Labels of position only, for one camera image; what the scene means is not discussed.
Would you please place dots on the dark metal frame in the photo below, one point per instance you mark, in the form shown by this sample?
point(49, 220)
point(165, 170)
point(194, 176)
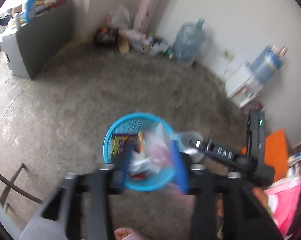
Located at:
point(15, 180)

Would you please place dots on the green bottle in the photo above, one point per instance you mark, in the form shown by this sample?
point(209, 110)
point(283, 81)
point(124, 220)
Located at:
point(169, 52)

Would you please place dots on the white plastic bag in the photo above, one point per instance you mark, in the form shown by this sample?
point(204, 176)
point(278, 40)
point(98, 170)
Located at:
point(120, 17)

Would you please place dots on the white water dispenser with jug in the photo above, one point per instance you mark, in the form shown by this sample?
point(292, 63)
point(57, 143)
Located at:
point(243, 87)

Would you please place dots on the brown cardboard piece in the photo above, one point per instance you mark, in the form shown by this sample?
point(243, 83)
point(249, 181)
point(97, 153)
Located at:
point(124, 45)

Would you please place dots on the person's right hand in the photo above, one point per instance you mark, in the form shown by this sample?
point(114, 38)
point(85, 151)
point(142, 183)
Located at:
point(261, 197)

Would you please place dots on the white and red snack bag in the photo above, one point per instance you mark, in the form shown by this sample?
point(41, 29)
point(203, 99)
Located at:
point(143, 165)

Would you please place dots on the black box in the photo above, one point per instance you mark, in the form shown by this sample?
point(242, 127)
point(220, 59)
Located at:
point(105, 37)

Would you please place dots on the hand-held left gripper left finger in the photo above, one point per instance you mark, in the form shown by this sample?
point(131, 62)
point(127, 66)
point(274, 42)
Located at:
point(127, 162)

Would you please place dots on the pile of floor clutter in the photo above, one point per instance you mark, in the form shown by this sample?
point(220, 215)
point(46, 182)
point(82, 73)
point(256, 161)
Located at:
point(148, 42)

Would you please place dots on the grey cabinet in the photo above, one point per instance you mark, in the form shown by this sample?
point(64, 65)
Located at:
point(40, 42)

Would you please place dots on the purple snack bag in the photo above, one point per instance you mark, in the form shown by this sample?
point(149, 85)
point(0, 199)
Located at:
point(121, 143)

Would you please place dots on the pink rolled mat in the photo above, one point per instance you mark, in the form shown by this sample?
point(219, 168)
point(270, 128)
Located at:
point(153, 5)

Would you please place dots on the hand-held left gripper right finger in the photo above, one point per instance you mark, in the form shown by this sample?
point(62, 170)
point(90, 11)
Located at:
point(179, 167)

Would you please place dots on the orange board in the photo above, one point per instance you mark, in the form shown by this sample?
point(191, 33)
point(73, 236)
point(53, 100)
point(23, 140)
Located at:
point(278, 150)

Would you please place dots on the clear bag with pink print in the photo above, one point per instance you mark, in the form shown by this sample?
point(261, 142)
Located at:
point(158, 147)

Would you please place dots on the large clear water jug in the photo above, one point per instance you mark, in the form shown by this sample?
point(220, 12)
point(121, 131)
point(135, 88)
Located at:
point(188, 42)

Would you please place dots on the pink cloth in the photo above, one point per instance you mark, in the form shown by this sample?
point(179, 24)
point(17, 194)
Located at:
point(285, 205)

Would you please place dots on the blue plastic mesh basket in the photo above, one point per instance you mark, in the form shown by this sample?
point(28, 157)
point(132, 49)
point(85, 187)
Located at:
point(110, 140)

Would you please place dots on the blue and white package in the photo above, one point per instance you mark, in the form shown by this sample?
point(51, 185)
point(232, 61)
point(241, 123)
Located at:
point(265, 65)

